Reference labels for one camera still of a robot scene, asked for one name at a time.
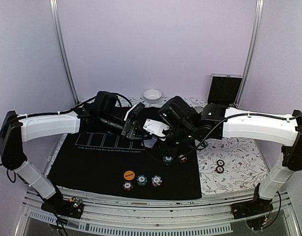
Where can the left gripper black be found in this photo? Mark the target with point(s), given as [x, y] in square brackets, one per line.
[129, 130]

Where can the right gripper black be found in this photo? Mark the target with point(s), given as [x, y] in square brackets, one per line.
[169, 151]

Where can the blue playing card deck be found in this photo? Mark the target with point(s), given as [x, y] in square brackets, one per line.
[150, 143]

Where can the green chip stack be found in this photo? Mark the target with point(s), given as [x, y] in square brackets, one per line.
[168, 160]
[142, 180]

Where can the blue peach stack front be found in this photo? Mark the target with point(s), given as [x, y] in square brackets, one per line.
[156, 181]

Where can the orange big blind button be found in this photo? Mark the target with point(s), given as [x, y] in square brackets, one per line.
[129, 175]

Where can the green chip stack front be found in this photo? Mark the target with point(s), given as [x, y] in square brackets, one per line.
[142, 180]

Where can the red black chip stack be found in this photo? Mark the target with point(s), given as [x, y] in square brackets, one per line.
[219, 169]

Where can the red black stack front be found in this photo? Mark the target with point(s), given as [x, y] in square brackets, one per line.
[127, 185]

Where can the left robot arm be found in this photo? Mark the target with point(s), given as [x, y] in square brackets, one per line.
[95, 112]

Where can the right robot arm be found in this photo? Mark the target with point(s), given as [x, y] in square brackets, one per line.
[182, 124]

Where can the white ceramic bowl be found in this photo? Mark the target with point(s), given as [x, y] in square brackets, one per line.
[152, 95]

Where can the black poker mat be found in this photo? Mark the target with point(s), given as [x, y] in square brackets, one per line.
[95, 161]

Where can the floral tablecloth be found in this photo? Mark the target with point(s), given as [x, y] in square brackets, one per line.
[244, 167]

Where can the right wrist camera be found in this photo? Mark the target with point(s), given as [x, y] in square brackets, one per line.
[156, 128]

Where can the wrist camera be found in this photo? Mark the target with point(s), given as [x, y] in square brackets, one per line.
[156, 128]
[133, 111]

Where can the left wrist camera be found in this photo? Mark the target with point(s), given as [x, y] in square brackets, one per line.
[133, 111]

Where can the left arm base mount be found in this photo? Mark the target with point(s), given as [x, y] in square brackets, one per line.
[63, 205]

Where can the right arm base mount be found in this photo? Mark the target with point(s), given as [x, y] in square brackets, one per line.
[251, 208]

